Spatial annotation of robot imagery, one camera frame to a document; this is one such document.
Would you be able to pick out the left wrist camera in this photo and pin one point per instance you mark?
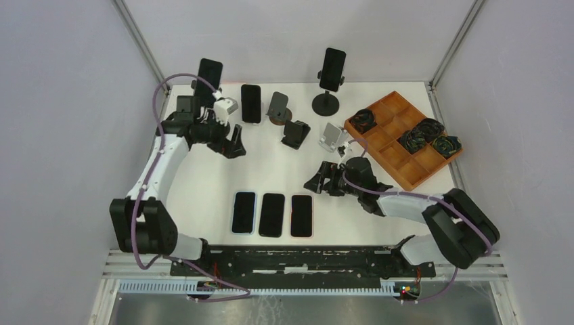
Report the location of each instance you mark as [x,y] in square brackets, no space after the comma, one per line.
[223,108]

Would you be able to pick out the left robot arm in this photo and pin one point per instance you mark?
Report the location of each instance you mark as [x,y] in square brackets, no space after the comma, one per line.
[141,221]

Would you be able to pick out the white phone stand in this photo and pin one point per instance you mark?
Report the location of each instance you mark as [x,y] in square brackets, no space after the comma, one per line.
[332,137]

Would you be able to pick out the black phone on tall stand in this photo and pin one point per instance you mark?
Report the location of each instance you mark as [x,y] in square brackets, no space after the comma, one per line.
[332,69]

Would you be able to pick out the black folding phone stand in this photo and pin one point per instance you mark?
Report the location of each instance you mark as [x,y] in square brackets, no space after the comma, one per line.
[295,134]

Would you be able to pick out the black pole stand right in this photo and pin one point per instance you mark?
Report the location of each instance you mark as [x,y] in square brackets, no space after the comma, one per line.
[327,104]

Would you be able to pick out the orange compartment tray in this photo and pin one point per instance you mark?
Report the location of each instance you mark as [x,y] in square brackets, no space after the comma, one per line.
[395,115]

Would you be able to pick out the black phone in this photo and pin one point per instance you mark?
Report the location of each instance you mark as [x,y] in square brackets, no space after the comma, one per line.
[251,103]
[332,69]
[272,215]

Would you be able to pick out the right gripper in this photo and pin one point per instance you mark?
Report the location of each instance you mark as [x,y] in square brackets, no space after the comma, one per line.
[327,170]

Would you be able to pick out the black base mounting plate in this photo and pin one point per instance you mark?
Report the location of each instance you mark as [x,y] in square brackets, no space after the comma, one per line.
[310,267]

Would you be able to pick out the black coiled band upper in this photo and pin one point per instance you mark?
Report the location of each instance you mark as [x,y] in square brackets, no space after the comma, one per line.
[430,129]

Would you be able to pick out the black coiled band right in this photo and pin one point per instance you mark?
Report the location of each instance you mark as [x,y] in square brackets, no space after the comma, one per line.
[447,145]

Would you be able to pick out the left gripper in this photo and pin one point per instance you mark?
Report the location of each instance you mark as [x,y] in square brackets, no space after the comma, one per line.
[232,148]

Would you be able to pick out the black coiled band left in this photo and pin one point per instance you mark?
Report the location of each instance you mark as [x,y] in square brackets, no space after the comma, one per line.
[363,120]

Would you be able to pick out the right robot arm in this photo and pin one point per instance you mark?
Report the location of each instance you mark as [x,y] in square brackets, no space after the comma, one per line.
[460,232]

